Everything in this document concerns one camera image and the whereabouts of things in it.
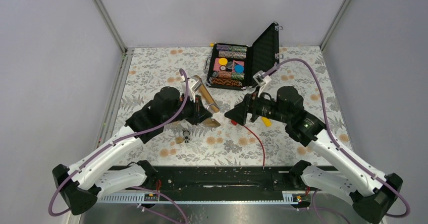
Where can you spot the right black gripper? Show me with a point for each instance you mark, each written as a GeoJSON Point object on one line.
{"type": "Point", "coordinates": [250, 104]}

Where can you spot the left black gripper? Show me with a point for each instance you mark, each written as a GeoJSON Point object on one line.
{"type": "Point", "coordinates": [203, 113]}

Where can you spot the large brass padlock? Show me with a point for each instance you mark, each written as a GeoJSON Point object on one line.
{"type": "Point", "coordinates": [212, 108]}

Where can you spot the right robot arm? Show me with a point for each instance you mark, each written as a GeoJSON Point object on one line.
{"type": "Point", "coordinates": [368, 190]}

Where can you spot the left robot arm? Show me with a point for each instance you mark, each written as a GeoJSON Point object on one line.
{"type": "Point", "coordinates": [84, 182]}

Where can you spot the yellow block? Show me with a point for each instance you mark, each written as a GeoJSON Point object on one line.
{"type": "Point", "coordinates": [266, 121]}

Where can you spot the floral table mat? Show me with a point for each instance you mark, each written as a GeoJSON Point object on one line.
{"type": "Point", "coordinates": [253, 144]}

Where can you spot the blue chip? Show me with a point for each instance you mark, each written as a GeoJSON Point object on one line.
{"type": "Point", "coordinates": [239, 69]}

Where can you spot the black poker chip case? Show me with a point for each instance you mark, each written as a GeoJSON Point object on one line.
{"type": "Point", "coordinates": [261, 55]}

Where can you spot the yellow chip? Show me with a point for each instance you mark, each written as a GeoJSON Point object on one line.
{"type": "Point", "coordinates": [222, 61]}

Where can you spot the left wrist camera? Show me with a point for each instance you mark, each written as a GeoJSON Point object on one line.
{"type": "Point", "coordinates": [194, 84]}

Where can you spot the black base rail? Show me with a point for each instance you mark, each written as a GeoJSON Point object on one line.
{"type": "Point", "coordinates": [225, 184]}

